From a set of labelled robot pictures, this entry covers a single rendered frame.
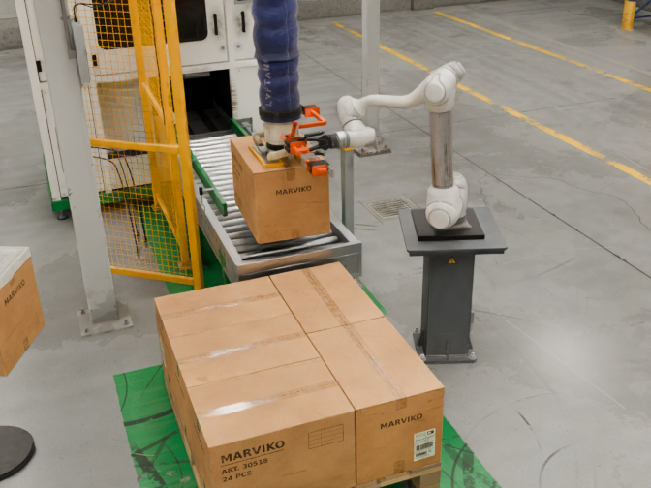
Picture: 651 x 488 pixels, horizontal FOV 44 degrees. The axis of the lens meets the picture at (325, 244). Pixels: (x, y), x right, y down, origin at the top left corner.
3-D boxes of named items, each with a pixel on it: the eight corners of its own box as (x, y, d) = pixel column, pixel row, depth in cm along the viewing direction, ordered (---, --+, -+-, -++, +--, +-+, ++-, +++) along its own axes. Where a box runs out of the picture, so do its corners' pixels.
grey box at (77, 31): (77, 75, 434) (69, 18, 420) (88, 74, 435) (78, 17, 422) (81, 84, 417) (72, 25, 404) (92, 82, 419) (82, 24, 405)
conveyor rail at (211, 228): (161, 157, 624) (158, 133, 615) (168, 156, 625) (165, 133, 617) (238, 297, 430) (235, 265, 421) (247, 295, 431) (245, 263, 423)
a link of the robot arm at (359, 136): (347, 153, 414) (339, 132, 419) (374, 149, 419) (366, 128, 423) (352, 141, 404) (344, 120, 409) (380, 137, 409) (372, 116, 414)
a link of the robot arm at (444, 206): (464, 219, 405) (455, 236, 387) (432, 217, 411) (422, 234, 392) (460, 66, 373) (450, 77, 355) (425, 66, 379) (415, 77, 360)
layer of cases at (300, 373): (163, 364, 422) (153, 297, 404) (340, 324, 452) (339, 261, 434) (216, 526, 321) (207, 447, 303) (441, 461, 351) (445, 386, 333)
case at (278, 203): (234, 202, 477) (230, 137, 459) (299, 193, 487) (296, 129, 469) (258, 244, 425) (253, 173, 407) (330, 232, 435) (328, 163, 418)
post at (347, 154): (341, 283, 522) (339, 136, 478) (351, 281, 525) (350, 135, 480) (345, 288, 517) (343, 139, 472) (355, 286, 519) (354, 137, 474)
